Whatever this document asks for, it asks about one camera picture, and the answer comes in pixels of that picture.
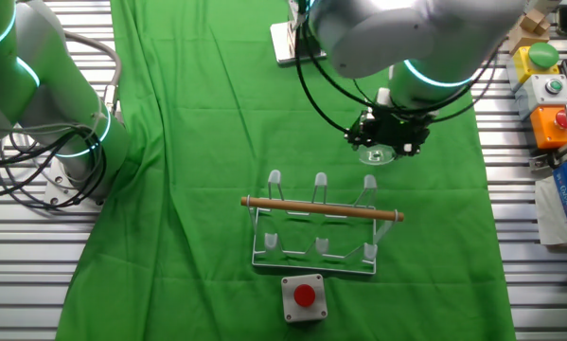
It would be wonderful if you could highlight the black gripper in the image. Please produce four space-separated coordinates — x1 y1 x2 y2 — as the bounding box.
343 109 432 158

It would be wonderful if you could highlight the clear glass cup with handle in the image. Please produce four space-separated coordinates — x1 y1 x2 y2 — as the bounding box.
357 144 398 167

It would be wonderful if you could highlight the clear acrylic drying rack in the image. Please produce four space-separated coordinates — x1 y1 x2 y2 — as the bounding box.
239 169 405 276

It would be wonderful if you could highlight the yellow box green mushroom button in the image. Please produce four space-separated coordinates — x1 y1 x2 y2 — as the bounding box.
506 41 561 92

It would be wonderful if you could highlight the orange box red button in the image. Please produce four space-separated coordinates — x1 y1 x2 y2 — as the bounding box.
528 104 567 151

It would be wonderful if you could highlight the grey box green button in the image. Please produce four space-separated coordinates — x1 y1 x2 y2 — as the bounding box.
514 73 567 120

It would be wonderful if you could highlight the grey red-button box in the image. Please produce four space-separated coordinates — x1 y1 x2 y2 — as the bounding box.
280 273 329 324

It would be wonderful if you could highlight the wooden block puzzle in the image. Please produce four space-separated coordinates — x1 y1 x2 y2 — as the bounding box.
507 9 553 54

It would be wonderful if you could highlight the green cloth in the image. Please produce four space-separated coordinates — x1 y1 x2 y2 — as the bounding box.
55 0 517 341

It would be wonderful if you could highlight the white bottle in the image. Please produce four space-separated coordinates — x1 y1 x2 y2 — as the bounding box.
523 0 564 16

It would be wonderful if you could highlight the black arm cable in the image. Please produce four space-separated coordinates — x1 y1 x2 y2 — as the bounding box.
294 23 353 135
304 26 500 124

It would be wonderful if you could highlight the black base cable bundle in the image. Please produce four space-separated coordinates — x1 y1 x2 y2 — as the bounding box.
0 127 108 210

